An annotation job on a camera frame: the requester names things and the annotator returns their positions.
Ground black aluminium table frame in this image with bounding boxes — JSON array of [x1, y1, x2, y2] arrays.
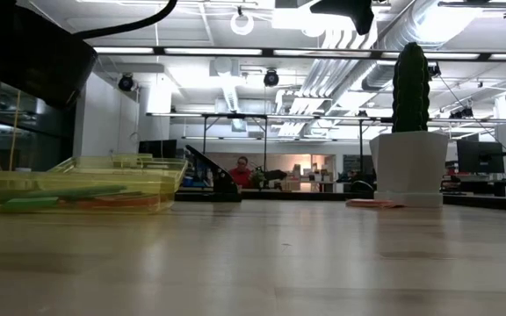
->
[[173, 188, 506, 214]]

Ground person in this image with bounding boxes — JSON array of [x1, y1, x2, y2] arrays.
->
[[228, 155, 254, 190]]

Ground teal pen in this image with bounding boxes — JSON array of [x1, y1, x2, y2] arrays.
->
[[0, 184, 127, 205]]

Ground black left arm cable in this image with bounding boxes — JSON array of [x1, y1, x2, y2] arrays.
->
[[73, 0, 179, 40]]

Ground black computer monitor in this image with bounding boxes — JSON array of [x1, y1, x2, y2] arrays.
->
[[457, 139, 505, 175]]

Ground small green plant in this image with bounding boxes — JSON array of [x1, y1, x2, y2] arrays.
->
[[248, 165, 267, 190]]

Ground orange-handled scissors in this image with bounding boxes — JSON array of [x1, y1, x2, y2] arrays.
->
[[59, 195, 166, 210]]

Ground white ring lamp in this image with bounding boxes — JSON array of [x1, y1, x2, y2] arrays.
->
[[229, 11, 255, 36]]

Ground black hole punch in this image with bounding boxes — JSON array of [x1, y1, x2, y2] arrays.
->
[[184, 144, 243, 203]]

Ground yellow transparent plastic box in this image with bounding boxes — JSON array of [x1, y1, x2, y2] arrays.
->
[[0, 153, 189, 216]]

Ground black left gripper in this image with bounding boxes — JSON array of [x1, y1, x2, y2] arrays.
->
[[0, 0, 98, 110]]

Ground green cactus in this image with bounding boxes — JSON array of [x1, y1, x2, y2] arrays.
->
[[391, 41, 432, 134]]

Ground silver ventilation duct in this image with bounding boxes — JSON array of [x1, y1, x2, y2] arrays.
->
[[360, 0, 460, 93]]

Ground green highlighter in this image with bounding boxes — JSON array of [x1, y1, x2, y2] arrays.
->
[[0, 196, 61, 214]]

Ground pink sticky note pad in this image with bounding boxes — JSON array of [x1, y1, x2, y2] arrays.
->
[[344, 197, 406, 209]]

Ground black ceiling spotlight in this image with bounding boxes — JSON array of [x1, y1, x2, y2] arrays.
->
[[263, 68, 280, 88], [118, 73, 136, 92]]

